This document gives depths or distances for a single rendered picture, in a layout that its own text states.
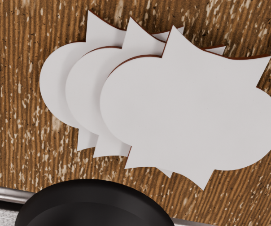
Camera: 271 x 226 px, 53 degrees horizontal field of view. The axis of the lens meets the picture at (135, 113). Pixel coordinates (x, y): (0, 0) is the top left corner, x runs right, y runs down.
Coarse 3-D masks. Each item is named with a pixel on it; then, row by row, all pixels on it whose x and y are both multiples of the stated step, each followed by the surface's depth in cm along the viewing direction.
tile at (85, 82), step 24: (96, 48) 22; (120, 48) 22; (144, 48) 21; (216, 48) 21; (72, 72) 22; (96, 72) 22; (72, 96) 23; (96, 96) 23; (96, 120) 24; (96, 144) 25; (120, 144) 25
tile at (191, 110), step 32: (128, 64) 21; (160, 64) 21; (192, 64) 21; (224, 64) 20; (256, 64) 20; (128, 96) 22; (160, 96) 22; (192, 96) 22; (224, 96) 21; (256, 96) 21; (128, 128) 23; (160, 128) 23; (192, 128) 23; (224, 128) 23; (256, 128) 22; (128, 160) 24; (160, 160) 24; (192, 160) 24; (224, 160) 24; (256, 160) 24
